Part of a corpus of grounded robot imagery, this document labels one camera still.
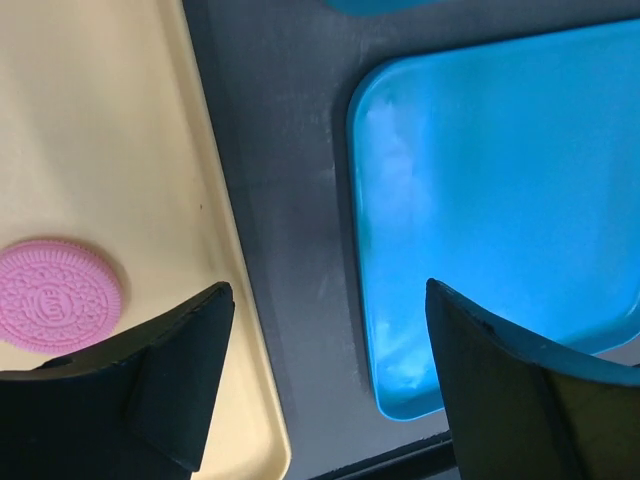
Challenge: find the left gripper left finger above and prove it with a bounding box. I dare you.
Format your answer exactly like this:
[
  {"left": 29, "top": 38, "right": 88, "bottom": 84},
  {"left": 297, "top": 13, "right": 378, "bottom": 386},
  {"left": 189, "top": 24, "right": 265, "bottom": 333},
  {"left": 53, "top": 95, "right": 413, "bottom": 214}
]
[{"left": 1, "top": 282, "right": 235, "bottom": 479}]

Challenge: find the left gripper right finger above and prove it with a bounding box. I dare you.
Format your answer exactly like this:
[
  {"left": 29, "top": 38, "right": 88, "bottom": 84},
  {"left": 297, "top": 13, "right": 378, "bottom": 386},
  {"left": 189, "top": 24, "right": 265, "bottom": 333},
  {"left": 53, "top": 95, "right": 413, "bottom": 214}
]
[{"left": 425, "top": 279, "right": 639, "bottom": 479}]

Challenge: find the pink cookie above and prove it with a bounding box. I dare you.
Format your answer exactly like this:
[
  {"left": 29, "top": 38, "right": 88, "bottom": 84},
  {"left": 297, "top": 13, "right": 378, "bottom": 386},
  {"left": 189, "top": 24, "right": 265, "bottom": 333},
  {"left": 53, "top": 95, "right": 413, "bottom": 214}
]
[{"left": 1, "top": 240, "right": 123, "bottom": 354}]

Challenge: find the teal tin lid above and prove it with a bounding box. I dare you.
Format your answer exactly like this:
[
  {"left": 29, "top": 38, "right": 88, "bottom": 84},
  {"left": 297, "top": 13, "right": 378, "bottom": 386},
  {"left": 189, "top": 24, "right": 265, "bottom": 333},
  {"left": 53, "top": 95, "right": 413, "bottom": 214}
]
[{"left": 347, "top": 20, "right": 639, "bottom": 421}]

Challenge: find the yellow plastic tray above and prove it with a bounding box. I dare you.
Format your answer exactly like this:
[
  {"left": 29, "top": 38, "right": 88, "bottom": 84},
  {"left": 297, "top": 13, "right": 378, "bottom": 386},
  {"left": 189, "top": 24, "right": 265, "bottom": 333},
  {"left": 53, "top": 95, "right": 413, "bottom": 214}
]
[{"left": 1, "top": 1, "right": 291, "bottom": 479}]

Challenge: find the teal cookie tin box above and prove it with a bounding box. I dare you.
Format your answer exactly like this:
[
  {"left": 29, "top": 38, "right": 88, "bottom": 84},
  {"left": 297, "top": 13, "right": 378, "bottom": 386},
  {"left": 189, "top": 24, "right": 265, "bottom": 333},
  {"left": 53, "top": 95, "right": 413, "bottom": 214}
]
[{"left": 325, "top": 0, "right": 435, "bottom": 16}]

